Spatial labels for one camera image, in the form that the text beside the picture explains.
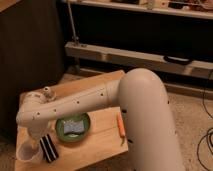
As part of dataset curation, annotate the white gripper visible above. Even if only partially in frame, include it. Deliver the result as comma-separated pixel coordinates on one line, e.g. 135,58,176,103
27,123,50,147

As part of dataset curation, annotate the translucent white cup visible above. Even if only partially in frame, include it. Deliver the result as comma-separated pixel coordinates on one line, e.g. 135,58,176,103
16,139,43,164

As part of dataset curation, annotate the orange carrot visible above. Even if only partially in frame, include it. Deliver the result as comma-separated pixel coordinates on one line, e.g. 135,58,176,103
117,115,126,146

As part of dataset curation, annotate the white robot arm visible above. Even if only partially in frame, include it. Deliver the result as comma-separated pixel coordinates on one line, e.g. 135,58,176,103
16,68,184,171

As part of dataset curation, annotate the black striped eraser block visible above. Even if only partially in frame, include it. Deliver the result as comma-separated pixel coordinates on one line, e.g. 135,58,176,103
40,134,59,163

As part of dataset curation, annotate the blue grey sponge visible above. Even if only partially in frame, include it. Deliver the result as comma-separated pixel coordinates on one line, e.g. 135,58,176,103
64,121,85,135

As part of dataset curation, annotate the green plate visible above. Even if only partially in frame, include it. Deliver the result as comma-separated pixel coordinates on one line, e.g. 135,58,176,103
55,113,91,143

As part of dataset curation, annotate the wooden table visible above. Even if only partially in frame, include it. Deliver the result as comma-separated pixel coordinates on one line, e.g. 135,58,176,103
15,70,128,171

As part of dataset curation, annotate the metal stand pole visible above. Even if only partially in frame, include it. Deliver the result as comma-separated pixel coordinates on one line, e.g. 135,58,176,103
66,0,83,75

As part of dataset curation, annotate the wooden shelf beam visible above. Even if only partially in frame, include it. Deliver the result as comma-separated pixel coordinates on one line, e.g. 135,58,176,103
65,42,213,78

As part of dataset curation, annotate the upper wooden shelf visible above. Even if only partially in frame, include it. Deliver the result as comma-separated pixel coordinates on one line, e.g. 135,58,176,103
62,0,213,20

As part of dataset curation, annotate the black handle on shelf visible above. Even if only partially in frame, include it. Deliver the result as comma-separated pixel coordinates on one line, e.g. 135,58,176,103
163,56,193,65

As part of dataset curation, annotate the black floor cable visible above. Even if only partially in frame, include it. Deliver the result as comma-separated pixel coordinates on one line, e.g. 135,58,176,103
195,69,213,171

